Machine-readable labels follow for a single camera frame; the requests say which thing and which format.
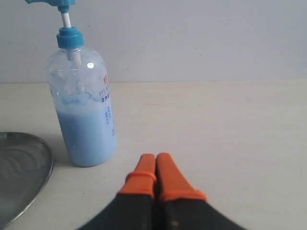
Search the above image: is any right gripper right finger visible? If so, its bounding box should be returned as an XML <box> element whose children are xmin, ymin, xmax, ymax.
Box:
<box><xmin>156</xmin><ymin>153</ymin><xmax>244</xmax><ymax>230</ymax></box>

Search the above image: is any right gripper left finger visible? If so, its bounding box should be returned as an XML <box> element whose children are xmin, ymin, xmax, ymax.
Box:
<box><xmin>80</xmin><ymin>153</ymin><xmax>156</xmax><ymax>230</ymax></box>

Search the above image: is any blue pump lotion bottle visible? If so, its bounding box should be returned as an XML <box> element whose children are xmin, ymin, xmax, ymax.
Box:
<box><xmin>24</xmin><ymin>0</ymin><xmax>118</xmax><ymax>167</ymax></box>

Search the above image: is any round steel plate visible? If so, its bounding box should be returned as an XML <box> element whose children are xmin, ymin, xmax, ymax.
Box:
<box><xmin>0</xmin><ymin>132</ymin><xmax>54</xmax><ymax>230</ymax></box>

